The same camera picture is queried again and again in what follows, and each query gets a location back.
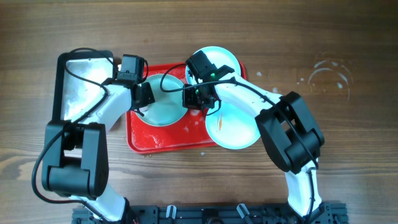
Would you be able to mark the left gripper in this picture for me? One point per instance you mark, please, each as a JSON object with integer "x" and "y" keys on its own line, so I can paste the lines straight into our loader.
{"x": 143, "y": 95}

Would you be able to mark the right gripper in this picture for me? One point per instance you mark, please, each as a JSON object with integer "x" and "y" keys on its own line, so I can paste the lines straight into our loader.
{"x": 193, "y": 99}

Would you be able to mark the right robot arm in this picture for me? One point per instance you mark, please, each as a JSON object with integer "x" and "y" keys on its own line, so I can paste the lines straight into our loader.
{"x": 291, "y": 136}

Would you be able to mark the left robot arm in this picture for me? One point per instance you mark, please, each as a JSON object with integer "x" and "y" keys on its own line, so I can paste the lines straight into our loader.
{"x": 74, "y": 160}

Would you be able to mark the red plastic tray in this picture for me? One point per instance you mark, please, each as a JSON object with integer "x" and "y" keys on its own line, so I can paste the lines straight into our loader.
{"x": 188, "y": 132}

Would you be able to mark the mint plate with orange stain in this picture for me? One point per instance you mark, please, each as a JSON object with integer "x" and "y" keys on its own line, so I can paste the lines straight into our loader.
{"x": 230, "y": 127}

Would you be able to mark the black metal basin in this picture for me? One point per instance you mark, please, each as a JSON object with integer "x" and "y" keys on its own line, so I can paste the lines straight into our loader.
{"x": 77, "y": 89}

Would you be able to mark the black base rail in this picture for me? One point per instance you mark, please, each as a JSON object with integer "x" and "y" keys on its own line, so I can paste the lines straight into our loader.
{"x": 267, "y": 213}

